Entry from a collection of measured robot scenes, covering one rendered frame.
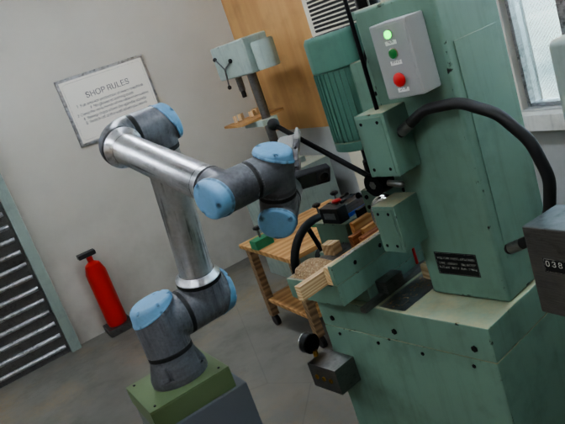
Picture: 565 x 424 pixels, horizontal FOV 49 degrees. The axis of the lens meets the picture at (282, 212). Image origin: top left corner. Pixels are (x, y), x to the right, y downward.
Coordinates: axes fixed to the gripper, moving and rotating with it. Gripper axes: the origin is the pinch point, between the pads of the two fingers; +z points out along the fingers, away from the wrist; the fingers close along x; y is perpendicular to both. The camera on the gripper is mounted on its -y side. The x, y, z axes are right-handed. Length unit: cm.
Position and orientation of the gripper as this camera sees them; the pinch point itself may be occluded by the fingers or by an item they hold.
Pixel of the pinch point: (300, 151)
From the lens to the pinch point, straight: 174.9
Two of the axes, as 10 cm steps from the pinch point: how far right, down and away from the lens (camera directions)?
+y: -9.9, -0.1, 1.3
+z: 1.2, -5.4, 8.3
